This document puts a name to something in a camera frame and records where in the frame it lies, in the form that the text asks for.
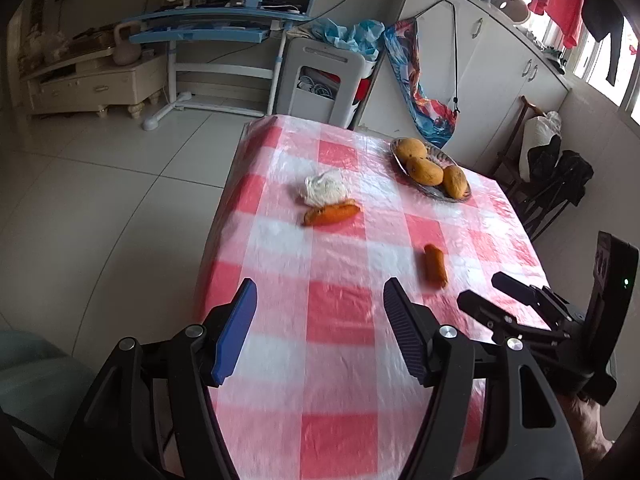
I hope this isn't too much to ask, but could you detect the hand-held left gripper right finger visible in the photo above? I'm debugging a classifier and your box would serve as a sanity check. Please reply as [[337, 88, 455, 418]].
[[382, 276, 585, 480]]

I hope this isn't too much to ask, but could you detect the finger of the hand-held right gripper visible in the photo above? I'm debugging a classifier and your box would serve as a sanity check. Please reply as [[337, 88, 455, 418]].
[[491, 271, 566, 321], [456, 290, 551, 346]]

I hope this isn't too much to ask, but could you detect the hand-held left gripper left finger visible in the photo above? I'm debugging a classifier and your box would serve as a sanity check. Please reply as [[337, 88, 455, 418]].
[[54, 277, 258, 480]]

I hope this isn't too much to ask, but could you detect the orange peel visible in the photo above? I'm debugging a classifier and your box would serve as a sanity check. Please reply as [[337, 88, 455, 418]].
[[303, 200, 360, 227], [423, 243, 448, 289]]

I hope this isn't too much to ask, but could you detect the person's right hand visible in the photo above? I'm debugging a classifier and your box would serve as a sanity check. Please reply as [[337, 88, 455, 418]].
[[555, 392, 613, 466]]

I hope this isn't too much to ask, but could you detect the red white checkered tablecloth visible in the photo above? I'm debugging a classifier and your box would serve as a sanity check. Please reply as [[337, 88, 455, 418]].
[[192, 115, 551, 480]]

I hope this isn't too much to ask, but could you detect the yellow fruit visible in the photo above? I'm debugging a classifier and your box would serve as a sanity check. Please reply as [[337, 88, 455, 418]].
[[405, 156, 445, 186], [442, 165, 468, 200], [397, 139, 428, 161]]

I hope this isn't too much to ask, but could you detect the fruit plate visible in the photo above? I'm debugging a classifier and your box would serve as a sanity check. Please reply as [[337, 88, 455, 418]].
[[390, 137, 472, 204]]

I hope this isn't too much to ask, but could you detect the white sack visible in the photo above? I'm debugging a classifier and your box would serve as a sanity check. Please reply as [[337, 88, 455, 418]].
[[517, 111, 563, 181]]

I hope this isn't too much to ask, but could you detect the wrapped tissue ball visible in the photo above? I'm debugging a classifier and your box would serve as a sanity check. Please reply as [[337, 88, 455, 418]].
[[304, 170, 350, 207]]

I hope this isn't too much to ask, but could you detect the wooden chair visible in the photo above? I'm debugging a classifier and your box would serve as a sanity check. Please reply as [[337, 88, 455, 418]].
[[492, 95, 596, 241]]

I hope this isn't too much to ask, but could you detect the light green chair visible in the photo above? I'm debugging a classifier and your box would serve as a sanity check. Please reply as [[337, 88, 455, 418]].
[[0, 330, 96, 466]]

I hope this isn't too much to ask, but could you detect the white cabinet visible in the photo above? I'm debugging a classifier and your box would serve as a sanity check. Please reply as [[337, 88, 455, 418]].
[[355, 0, 571, 176]]

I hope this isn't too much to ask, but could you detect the colourful printed bag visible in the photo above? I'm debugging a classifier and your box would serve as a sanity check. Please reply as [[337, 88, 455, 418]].
[[382, 17, 458, 150]]

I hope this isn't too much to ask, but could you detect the cream television cabinet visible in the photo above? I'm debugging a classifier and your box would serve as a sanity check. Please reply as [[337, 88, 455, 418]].
[[20, 42, 168, 121]]

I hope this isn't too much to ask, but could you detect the white plastic stool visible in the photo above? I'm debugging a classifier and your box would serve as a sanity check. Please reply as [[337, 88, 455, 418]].
[[272, 35, 381, 128]]

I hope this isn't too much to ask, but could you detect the black hanging garment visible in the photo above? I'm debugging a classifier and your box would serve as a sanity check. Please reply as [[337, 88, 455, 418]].
[[567, 0, 626, 88]]

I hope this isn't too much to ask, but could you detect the blue study desk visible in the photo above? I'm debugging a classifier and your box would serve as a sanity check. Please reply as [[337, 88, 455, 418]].
[[129, 0, 321, 133]]

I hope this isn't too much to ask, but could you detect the pink kettlebell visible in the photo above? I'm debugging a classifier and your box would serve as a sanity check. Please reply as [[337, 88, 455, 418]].
[[112, 22, 143, 67]]

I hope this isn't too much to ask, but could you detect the blue plastic bag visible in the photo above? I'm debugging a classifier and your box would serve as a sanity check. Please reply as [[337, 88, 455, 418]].
[[310, 16, 386, 58]]

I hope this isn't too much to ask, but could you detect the pile of plastic bags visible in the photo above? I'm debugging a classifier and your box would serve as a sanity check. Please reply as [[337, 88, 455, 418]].
[[37, 30, 71, 61]]

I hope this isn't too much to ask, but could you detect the black cord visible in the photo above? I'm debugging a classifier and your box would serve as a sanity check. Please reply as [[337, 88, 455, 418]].
[[420, 0, 462, 116]]

